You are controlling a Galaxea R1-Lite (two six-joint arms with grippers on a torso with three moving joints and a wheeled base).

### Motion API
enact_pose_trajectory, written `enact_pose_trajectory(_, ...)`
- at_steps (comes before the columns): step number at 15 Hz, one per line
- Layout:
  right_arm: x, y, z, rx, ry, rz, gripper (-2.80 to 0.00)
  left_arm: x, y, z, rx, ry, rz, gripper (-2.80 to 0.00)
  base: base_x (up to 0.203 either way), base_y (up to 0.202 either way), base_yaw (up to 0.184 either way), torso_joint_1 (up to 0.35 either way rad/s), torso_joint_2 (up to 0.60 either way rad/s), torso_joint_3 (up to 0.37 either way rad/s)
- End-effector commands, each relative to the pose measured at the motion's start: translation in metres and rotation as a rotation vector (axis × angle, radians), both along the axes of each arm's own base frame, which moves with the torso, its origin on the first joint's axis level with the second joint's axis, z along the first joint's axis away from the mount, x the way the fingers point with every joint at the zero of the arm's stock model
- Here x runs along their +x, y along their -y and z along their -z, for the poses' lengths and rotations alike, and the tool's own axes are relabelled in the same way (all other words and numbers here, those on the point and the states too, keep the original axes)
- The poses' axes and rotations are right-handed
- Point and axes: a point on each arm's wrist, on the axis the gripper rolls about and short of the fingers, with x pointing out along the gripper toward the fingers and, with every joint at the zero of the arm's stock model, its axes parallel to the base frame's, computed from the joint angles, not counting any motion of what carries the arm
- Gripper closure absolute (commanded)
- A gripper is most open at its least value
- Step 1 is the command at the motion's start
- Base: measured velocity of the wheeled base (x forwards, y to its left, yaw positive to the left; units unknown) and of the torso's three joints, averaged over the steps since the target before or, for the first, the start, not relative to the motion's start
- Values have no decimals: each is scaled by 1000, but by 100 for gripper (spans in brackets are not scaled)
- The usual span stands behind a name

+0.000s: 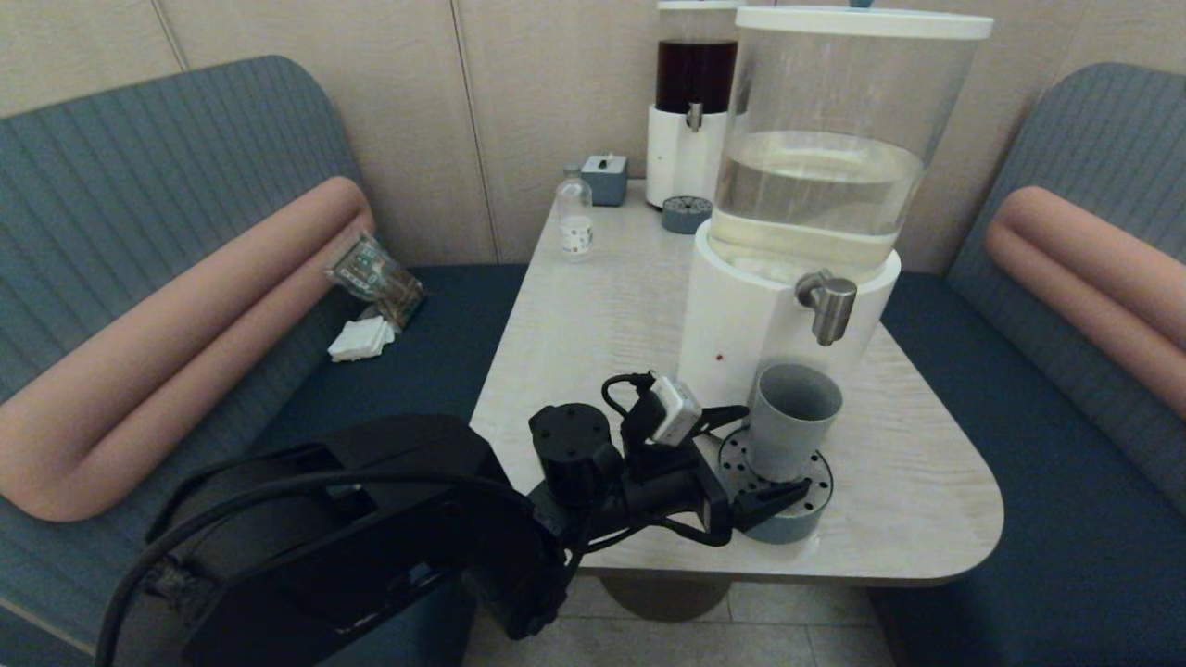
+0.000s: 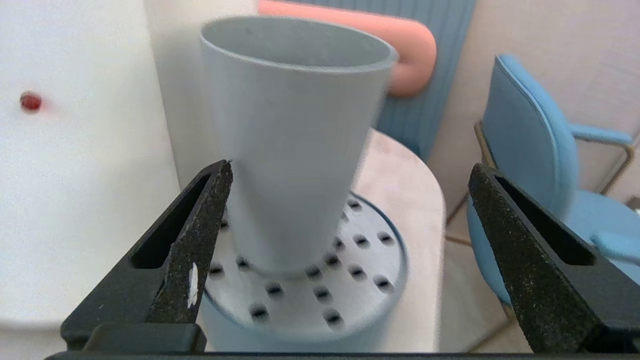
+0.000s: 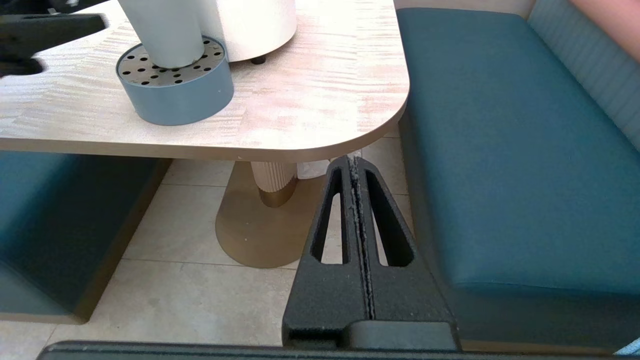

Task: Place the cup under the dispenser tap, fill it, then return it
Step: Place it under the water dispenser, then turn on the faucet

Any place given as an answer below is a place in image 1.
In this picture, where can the round table pedestal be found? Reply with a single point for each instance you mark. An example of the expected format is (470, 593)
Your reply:
(662, 600)

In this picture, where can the clear plastic bottle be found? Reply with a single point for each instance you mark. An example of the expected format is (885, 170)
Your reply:
(575, 220)

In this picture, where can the pink bolster cushion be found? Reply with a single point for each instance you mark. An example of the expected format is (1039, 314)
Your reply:
(185, 324)
(1093, 269)

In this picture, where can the white napkin stack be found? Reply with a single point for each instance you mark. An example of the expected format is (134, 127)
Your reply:
(361, 339)

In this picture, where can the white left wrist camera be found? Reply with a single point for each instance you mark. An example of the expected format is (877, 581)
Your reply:
(676, 412)

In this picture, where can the blue-grey tissue box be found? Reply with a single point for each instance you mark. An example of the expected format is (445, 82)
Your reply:
(607, 183)

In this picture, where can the dark drink dispenser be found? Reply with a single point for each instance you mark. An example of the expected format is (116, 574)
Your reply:
(681, 157)

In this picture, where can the grey plastic cup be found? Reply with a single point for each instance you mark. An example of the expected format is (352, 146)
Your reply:
(788, 435)

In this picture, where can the small silver dispenser tap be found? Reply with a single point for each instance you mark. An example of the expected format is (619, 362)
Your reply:
(694, 117)

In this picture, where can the large blue perforated drip tray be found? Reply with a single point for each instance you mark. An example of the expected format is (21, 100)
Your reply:
(788, 523)

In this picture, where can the printed snack bag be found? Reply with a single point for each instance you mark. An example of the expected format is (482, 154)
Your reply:
(380, 281)

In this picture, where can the blue upholstered bench sofa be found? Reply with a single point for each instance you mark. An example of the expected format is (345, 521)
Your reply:
(1066, 519)
(139, 139)

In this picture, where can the large silver dispenser tap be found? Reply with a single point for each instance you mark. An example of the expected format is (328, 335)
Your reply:
(831, 304)

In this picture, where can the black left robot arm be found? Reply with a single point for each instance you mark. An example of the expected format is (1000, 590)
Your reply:
(371, 565)

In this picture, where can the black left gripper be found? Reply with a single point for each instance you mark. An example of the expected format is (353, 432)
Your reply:
(676, 496)

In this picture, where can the large clear water dispenser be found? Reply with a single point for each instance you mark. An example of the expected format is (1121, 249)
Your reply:
(815, 185)

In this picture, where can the small blue perforated drip tray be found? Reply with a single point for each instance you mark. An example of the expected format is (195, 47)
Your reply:
(686, 219)

